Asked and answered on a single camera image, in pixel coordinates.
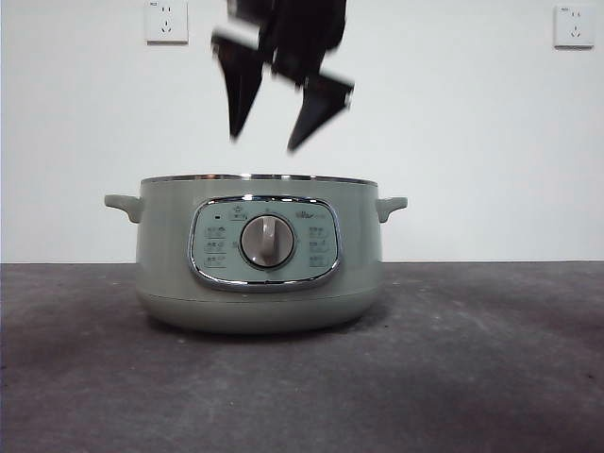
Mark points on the white wall socket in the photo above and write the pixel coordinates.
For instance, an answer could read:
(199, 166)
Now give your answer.
(166, 23)
(574, 27)

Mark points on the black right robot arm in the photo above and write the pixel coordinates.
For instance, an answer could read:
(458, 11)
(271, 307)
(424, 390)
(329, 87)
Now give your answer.
(302, 28)

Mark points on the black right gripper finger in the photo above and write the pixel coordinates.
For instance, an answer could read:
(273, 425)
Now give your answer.
(240, 75)
(323, 104)

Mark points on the green electric cooking pot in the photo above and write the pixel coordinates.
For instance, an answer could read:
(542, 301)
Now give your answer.
(165, 236)

